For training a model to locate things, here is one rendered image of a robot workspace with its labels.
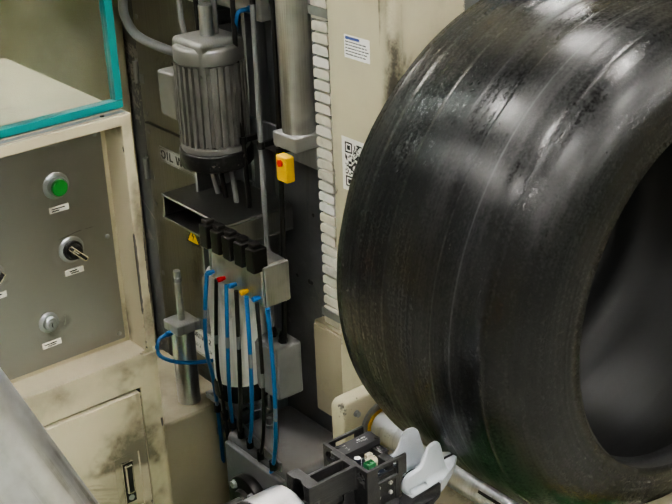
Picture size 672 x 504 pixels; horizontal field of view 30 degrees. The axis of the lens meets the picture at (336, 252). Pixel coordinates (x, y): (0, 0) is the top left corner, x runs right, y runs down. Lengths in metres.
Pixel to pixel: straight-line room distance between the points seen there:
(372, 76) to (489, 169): 0.39
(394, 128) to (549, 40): 0.18
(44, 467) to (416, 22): 0.80
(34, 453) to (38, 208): 0.86
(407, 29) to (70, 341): 0.70
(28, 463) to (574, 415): 0.58
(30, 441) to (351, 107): 0.80
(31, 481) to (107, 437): 0.96
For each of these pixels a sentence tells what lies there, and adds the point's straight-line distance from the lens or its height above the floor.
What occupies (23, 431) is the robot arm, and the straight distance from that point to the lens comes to 0.95.
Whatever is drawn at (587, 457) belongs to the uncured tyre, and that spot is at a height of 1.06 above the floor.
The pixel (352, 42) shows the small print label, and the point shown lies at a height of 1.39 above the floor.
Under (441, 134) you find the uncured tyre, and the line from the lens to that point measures 1.27.
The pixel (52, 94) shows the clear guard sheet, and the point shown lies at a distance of 1.72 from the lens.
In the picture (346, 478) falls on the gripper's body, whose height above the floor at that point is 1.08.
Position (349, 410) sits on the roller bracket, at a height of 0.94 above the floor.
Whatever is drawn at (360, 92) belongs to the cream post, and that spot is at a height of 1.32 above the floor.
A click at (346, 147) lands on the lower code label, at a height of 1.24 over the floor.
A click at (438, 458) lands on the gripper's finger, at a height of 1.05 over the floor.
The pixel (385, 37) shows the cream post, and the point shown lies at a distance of 1.53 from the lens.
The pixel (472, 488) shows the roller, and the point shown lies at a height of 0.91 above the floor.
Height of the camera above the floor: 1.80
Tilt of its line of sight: 25 degrees down
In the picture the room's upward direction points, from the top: 2 degrees counter-clockwise
